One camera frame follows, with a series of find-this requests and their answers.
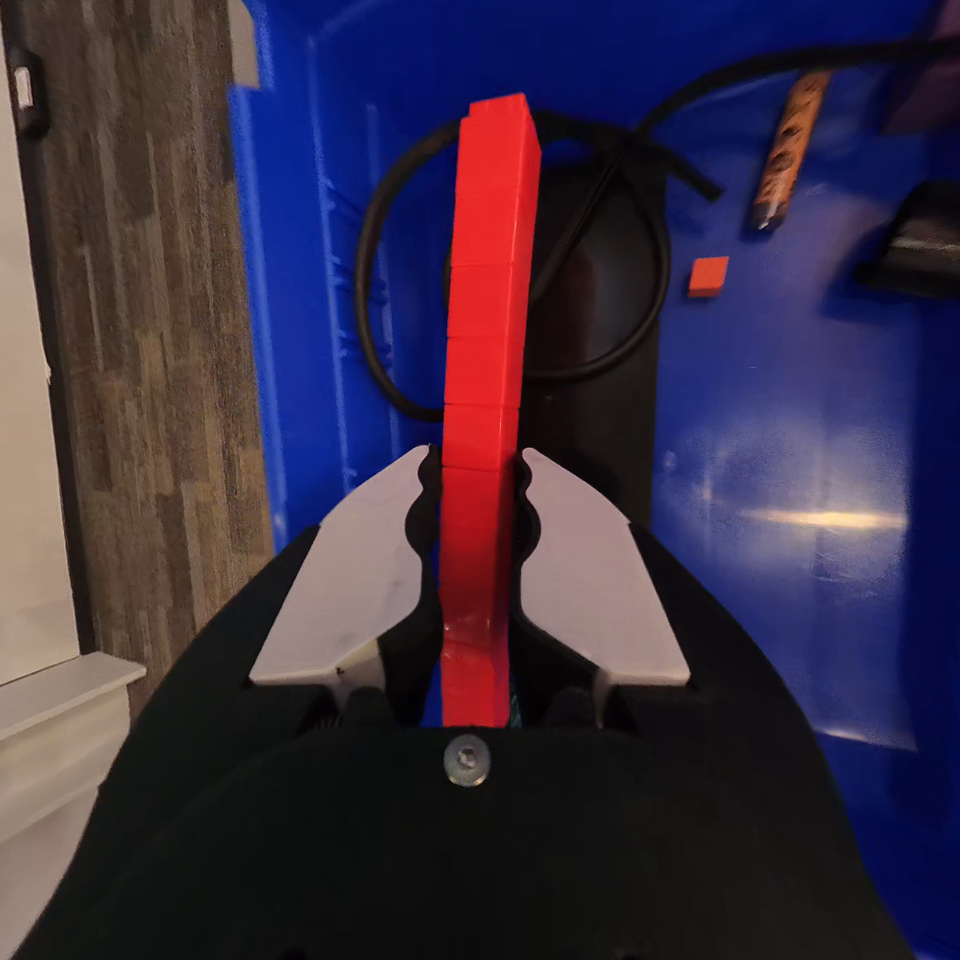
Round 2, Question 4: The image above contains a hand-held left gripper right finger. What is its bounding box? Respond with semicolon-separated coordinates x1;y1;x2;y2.
510;447;691;725

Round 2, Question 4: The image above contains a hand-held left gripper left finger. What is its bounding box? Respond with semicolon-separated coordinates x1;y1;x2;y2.
249;444;445;725

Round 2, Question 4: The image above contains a blue plastic bin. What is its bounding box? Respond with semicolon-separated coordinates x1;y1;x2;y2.
227;0;960;960

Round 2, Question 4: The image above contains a long red block bar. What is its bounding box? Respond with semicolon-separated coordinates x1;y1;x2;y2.
437;92;543;729

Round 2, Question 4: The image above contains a black rubber cable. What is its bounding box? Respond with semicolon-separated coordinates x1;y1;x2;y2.
354;36;960;423

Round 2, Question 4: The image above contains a black flat pad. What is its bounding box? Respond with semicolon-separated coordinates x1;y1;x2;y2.
523;165;663;528

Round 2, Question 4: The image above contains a small red cube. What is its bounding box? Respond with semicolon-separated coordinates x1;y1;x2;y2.
686;256;730;299

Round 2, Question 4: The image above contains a brown patterned stick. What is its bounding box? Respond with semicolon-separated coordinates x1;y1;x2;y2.
750;71;832;231

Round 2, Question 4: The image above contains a small black wall fixture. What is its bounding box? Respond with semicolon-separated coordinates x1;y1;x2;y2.
7;48;50;140

